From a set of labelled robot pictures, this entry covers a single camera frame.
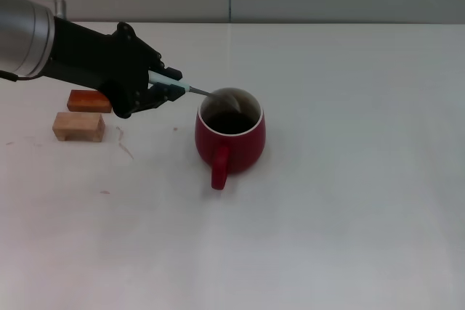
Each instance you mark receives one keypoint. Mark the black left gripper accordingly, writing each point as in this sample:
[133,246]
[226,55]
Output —
[94,59]

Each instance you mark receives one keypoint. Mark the red ceramic cup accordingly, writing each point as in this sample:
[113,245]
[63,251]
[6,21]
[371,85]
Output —
[232,146]

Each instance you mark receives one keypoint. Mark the dark reddish wooden block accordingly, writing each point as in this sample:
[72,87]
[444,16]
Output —
[85,101]

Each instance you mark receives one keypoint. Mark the light wooden block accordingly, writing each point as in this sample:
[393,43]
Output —
[78,126]

